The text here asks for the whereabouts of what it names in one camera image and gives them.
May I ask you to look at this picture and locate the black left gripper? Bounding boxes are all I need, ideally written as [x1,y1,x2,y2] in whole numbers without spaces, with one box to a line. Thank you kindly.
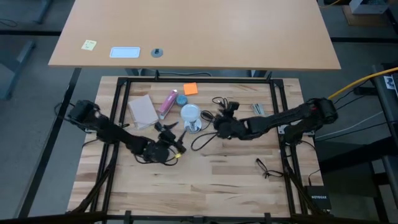
[154,121,188,154]

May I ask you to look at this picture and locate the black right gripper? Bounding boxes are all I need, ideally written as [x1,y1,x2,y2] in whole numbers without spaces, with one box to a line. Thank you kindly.
[221,101,242,119]

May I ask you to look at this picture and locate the black lamp power cord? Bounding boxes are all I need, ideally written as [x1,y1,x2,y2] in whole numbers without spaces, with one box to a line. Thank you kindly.
[190,96,229,152]

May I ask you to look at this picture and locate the white reflector lightbulb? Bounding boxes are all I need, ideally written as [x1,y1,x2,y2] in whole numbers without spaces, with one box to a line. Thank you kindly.
[180,103,201,124]

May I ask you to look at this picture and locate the pink stapler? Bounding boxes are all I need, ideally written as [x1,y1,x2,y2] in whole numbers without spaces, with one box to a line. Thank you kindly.
[157,89,179,121]

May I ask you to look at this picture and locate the grey metal hinge piece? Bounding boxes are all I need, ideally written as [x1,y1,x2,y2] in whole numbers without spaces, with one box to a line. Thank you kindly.
[251,103,266,116]

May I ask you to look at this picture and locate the orange sticky note pad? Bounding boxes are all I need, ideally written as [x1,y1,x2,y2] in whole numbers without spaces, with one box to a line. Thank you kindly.
[183,82,199,96]

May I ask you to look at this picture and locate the brown wooden desk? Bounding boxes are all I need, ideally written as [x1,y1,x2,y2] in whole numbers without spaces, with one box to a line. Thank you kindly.
[48,0,342,71]

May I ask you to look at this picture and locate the white rectangular desk plate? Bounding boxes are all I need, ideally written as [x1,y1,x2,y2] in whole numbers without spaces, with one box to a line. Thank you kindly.
[109,46,141,59]

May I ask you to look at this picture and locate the yellow sticky note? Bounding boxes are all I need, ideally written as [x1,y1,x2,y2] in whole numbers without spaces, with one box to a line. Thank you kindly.
[81,39,98,52]

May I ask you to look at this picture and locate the black power strip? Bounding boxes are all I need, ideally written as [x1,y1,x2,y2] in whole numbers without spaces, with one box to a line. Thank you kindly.
[353,86,379,96]

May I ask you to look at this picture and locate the grey box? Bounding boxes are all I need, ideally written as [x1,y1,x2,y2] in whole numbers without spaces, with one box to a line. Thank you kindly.
[348,0,390,15]

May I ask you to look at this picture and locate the grey desk leg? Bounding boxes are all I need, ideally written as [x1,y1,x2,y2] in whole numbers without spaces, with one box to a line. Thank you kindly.
[0,39,37,101]

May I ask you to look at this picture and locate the black table frame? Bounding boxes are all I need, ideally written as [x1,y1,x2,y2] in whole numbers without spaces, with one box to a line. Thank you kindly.
[67,70,332,224]

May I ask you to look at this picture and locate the thin black cable piece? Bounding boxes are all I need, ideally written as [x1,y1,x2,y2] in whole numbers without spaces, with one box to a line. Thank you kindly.
[255,157,284,180]

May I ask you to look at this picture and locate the black Netgear switch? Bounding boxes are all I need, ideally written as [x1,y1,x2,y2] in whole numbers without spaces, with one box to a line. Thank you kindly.
[304,185,333,211]

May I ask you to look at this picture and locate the yellow cable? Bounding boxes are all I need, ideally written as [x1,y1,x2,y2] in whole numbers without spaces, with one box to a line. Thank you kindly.
[328,67,398,100]

